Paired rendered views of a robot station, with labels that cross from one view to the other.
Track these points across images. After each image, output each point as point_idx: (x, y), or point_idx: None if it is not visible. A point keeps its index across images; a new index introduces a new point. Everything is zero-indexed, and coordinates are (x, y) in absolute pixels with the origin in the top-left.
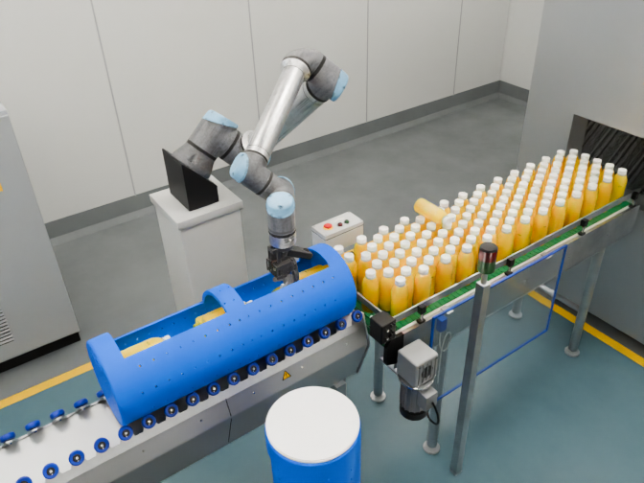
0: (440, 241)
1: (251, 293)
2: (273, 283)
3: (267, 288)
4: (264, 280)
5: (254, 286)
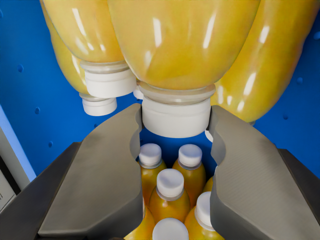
0: None
1: (63, 144)
2: (32, 66)
3: (51, 88)
4: (25, 114)
5: (44, 148)
